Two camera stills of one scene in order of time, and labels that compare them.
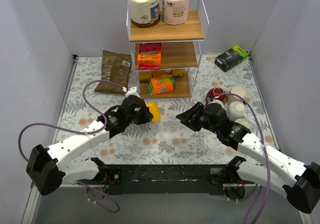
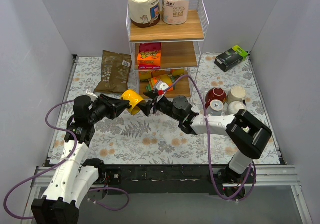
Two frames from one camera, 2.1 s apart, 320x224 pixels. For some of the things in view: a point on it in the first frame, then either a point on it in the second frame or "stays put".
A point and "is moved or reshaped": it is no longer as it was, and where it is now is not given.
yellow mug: [154, 110] is moved or reshaped
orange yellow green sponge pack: [160, 84] stays put
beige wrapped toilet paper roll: [144, 5] stays put
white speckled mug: [236, 110] stays put
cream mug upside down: [238, 90] stays put
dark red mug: [210, 95] stays put
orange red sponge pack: [149, 57] stays put
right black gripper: [193, 117] to [154, 104]
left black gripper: [144, 111] to [110, 106]
